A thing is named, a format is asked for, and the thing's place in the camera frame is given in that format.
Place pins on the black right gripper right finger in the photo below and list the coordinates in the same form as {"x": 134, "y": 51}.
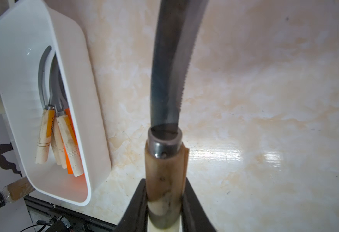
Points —
{"x": 194, "y": 218}

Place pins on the white plastic storage tray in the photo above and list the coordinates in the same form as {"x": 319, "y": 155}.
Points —
{"x": 26, "y": 30}

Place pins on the orange handle sickle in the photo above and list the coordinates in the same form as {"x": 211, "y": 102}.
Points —
{"x": 67, "y": 111}
{"x": 68, "y": 165}

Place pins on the wooden handle sickle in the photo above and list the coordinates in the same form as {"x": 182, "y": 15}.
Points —
{"x": 55, "y": 150}
{"x": 60, "y": 146}
{"x": 45, "y": 132}
{"x": 63, "y": 120}
{"x": 166, "y": 156}

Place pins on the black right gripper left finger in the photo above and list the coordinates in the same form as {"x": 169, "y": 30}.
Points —
{"x": 135, "y": 218}

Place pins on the small glass spice jar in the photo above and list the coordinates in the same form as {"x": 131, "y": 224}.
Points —
{"x": 15, "y": 191}

